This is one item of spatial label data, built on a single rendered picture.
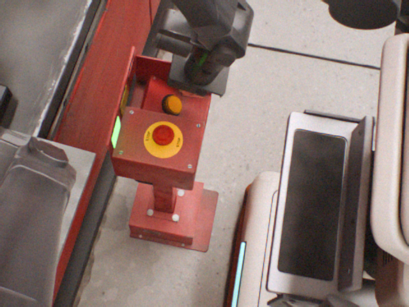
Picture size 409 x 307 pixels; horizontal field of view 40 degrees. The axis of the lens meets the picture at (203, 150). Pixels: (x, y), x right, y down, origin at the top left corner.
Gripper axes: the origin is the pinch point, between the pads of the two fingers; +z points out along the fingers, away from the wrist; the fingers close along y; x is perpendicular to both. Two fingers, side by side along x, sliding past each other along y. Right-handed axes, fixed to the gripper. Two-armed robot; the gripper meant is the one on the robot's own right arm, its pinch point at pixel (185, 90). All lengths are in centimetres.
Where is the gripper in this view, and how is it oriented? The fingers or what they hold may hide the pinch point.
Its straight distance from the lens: 105.0
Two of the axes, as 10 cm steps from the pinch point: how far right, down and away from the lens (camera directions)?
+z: -3.0, 2.9, 9.1
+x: -1.8, 9.2, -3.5
